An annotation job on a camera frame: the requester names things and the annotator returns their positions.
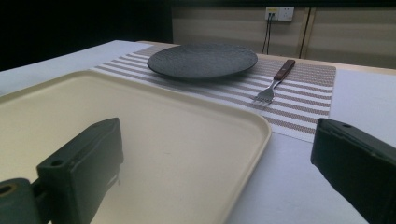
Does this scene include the dark grey round plate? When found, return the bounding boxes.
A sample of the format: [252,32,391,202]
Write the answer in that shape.
[147,42,259,79]

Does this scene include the fork with wooden handle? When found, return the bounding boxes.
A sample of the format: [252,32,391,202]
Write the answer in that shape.
[251,59,296,105]

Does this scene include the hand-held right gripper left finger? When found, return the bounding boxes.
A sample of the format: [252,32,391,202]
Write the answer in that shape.
[35,117,125,224]

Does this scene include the black power cable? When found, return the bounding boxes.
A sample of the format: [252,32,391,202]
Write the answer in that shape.
[299,7,313,60]
[262,12,271,54]
[266,12,275,55]

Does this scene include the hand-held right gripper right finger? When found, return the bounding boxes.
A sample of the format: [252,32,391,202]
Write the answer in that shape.
[310,118,396,224]

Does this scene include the cream plastic tray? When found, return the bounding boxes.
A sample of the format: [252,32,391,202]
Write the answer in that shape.
[0,70,273,224]

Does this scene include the white wall socket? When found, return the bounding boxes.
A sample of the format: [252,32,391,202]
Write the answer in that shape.
[264,6,295,22]

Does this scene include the striped woven placemat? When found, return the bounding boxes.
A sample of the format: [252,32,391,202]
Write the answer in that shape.
[90,44,337,144]

